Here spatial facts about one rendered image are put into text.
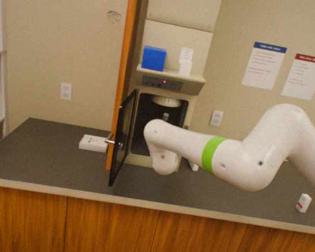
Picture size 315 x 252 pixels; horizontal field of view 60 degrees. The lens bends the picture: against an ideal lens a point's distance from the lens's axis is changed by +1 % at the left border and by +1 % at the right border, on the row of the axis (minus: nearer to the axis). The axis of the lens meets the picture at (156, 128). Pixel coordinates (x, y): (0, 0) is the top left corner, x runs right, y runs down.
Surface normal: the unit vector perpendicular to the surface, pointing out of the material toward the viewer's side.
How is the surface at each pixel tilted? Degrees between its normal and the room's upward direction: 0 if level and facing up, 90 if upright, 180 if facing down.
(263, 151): 40
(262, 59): 90
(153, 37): 90
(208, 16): 90
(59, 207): 90
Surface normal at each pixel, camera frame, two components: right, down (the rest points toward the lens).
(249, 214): 0.18, -0.90
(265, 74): 0.00, 0.39
